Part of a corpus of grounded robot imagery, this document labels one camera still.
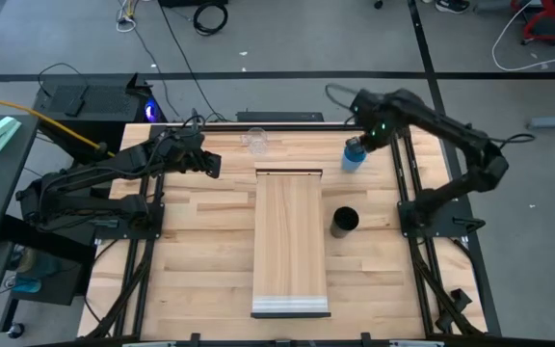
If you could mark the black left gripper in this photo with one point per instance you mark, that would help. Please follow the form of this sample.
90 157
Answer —
192 155

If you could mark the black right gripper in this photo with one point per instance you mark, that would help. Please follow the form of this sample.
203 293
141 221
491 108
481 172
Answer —
377 132

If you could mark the light blue cup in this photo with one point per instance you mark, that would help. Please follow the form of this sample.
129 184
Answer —
353 159

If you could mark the clear glass mug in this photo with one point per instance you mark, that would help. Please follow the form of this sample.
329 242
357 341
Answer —
256 141

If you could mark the black cup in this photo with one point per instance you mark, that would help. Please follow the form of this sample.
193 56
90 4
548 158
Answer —
345 221

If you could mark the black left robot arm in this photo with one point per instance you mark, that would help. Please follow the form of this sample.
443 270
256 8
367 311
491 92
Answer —
89 173

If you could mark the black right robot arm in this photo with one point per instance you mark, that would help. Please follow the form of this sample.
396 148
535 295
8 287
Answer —
451 127

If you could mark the black power strip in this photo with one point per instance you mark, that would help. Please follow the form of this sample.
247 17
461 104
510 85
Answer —
280 116

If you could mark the black computer tower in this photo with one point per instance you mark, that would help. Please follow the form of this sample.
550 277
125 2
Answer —
99 106

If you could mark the dark shoe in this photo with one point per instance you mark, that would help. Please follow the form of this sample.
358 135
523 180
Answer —
452 6

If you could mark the mint green stapler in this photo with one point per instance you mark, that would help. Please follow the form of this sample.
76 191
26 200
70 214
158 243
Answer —
0 134

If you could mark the red chair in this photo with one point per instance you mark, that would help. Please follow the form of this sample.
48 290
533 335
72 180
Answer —
547 21

